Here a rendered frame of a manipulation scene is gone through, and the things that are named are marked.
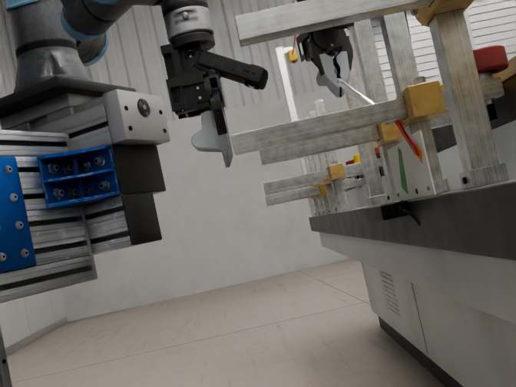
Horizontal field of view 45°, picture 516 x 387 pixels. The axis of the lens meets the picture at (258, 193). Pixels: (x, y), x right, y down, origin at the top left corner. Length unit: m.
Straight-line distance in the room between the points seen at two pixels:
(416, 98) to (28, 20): 0.73
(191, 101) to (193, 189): 7.73
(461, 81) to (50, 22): 0.79
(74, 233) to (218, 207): 7.59
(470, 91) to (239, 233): 7.94
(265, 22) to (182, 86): 0.27
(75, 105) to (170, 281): 7.60
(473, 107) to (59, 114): 0.73
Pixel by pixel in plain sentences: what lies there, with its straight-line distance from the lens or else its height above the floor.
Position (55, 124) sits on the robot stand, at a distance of 1.21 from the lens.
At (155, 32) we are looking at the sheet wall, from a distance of 9.20.
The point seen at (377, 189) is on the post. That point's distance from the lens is 1.56.
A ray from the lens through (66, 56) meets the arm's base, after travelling 1.27.
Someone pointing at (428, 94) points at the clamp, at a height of 0.85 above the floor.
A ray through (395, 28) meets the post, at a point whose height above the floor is 0.98.
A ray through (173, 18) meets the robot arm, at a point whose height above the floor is 1.06.
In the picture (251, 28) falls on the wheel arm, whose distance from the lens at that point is 0.77.
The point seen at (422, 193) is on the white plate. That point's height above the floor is 0.71.
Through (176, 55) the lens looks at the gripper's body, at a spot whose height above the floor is 1.00.
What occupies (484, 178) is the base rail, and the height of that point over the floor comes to 0.71.
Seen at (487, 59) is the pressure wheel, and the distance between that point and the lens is 1.05.
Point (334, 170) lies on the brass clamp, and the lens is 2.22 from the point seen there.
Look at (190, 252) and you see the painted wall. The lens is 8.70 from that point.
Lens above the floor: 0.71
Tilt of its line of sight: 3 degrees up
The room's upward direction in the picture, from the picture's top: 12 degrees counter-clockwise
